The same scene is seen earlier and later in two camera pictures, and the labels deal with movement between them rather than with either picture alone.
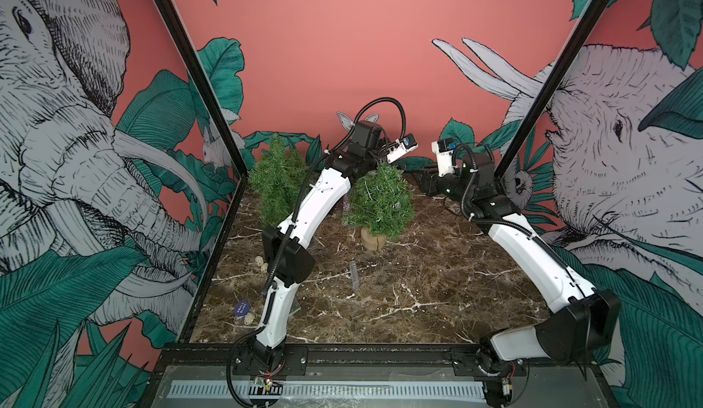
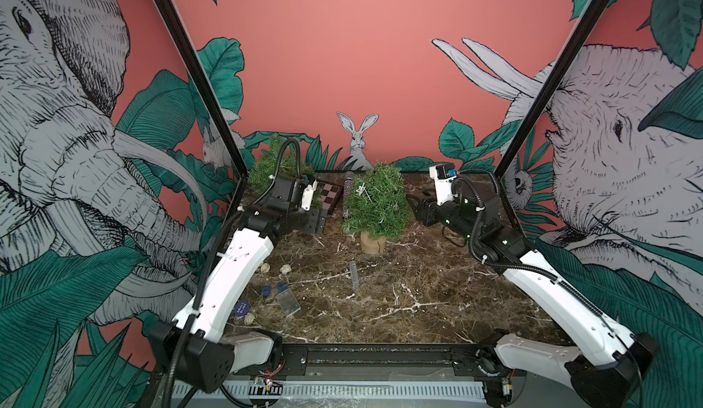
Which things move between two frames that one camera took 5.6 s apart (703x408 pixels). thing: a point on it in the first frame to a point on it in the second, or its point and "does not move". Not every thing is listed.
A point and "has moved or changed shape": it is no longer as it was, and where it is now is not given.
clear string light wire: [396, 205] has moved or changed shape
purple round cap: [242, 308] does not move
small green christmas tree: [381, 205] does not move
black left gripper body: [370, 162] to [311, 220]
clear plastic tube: [354, 275] does not move
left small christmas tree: [277, 176] does not move
